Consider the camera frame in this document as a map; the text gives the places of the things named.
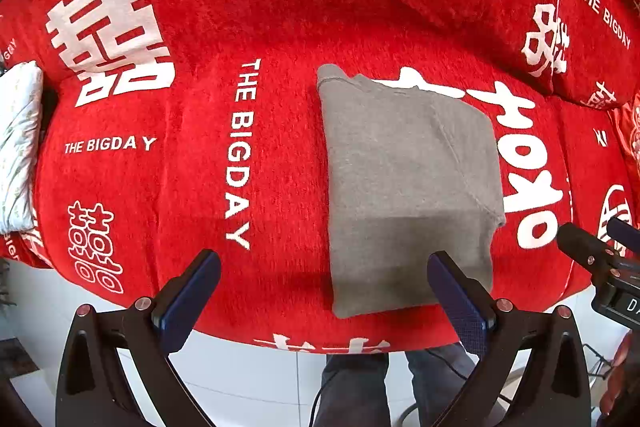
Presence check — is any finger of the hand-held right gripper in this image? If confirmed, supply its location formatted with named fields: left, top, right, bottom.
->
left=606, top=217, right=640, bottom=255
left=556, top=222, right=623, bottom=279

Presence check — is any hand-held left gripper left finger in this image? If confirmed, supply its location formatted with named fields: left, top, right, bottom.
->
left=55, top=248, right=223, bottom=427

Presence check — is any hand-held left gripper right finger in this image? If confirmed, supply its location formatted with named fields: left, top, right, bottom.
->
left=426, top=250, right=593, bottom=427

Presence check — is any grey knit sweater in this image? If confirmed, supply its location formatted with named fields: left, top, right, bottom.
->
left=316, top=64, right=507, bottom=319

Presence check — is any person's right hand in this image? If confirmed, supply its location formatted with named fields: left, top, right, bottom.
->
left=599, top=331, right=640, bottom=415

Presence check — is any person's right leg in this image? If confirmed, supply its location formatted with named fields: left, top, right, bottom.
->
left=404, top=342, right=482, bottom=427

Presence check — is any person's leg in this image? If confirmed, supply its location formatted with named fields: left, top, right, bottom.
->
left=404, top=342, right=482, bottom=427
left=312, top=351, right=392, bottom=427

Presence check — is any person's left leg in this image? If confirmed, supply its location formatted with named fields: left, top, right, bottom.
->
left=312, top=351, right=392, bottom=427

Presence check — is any white crumpled cloth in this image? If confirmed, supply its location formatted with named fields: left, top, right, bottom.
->
left=0, top=61, right=45, bottom=234

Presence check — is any red printed blanket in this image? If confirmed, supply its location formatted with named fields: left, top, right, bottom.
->
left=0, top=0, right=640, bottom=354

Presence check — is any black wire rack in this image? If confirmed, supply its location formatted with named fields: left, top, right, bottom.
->
left=581, top=343, right=615, bottom=382

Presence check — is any black cable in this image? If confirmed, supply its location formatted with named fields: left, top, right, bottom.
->
left=310, top=374, right=333, bottom=427

